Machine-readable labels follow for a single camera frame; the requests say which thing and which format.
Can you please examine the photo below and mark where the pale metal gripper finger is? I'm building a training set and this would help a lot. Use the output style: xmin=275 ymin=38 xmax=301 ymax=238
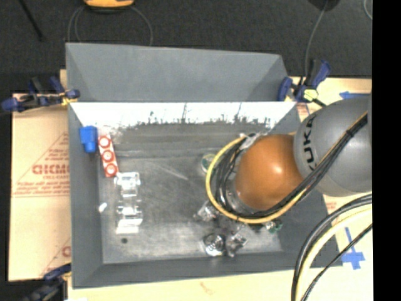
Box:
xmin=224 ymin=230 xmax=249 ymax=258
xmin=194 ymin=200 xmax=219 ymax=223

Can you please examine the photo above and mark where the shiny round metal thing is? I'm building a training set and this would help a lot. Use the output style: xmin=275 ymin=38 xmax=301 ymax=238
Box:
xmin=203 ymin=233 xmax=227 ymax=258

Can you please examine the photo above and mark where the clear round green-tinted thing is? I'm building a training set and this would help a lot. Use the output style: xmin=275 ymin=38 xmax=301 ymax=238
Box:
xmin=200 ymin=153 xmax=217 ymax=172

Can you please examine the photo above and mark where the clear plastic box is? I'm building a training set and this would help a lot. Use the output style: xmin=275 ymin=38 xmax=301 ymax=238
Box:
xmin=114 ymin=199 xmax=144 ymax=235
xmin=113 ymin=171 xmax=142 ymax=199

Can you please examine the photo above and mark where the red and white packet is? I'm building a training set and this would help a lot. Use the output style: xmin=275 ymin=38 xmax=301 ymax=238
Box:
xmin=97 ymin=134 xmax=120 ymax=179

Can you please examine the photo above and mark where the blue plastic block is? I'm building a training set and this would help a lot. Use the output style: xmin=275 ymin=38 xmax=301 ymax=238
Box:
xmin=79 ymin=125 xmax=98 ymax=154

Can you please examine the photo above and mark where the grey metal bin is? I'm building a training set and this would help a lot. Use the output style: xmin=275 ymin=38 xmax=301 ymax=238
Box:
xmin=65 ymin=42 xmax=343 ymax=288

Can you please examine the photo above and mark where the brown cardboard board red print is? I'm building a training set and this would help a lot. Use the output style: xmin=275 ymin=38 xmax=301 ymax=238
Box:
xmin=7 ymin=69 xmax=373 ymax=282

